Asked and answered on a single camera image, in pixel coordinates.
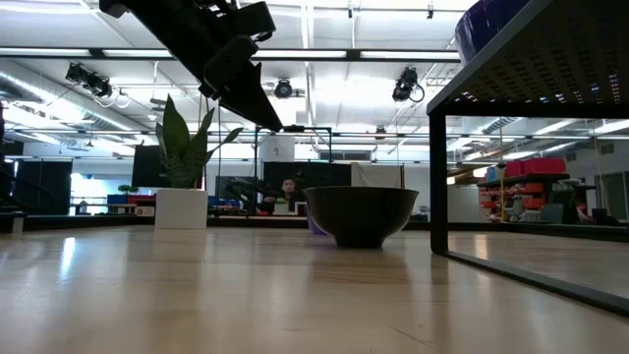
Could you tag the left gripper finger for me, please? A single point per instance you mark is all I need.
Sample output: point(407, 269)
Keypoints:
point(250, 100)

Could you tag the blue plastic bowl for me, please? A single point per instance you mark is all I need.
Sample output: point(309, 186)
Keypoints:
point(484, 24)
point(315, 228)

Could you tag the black bowl floral print inside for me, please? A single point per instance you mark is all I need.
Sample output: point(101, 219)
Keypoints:
point(361, 216)

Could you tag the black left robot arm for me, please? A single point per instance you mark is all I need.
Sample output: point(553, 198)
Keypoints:
point(147, 10)

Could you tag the black ceiling spotlight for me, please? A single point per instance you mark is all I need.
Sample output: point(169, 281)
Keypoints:
point(283, 89)
point(100, 87)
point(405, 81)

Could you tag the green snake plant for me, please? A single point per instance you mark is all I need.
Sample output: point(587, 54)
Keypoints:
point(177, 142)

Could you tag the person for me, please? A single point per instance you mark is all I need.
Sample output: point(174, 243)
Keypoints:
point(289, 187)

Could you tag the black panel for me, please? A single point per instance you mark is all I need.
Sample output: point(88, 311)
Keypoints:
point(145, 167)
point(324, 173)
point(44, 182)

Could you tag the white plant pot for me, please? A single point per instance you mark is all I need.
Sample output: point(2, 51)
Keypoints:
point(181, 209)

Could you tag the white cloth panel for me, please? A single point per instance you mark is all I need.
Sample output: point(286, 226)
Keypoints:
point(376, 176)

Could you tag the black perforated metal rack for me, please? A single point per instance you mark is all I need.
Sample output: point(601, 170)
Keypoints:
point(437, 196)

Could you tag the shelving with red bins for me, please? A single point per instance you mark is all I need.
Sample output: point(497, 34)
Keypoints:
point(540, 166)

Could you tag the black overhead frame bar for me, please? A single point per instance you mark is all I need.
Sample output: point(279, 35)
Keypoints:
point(352, 54)

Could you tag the black aluminium table frame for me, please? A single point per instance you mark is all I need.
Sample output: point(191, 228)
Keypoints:
point(98, 222)

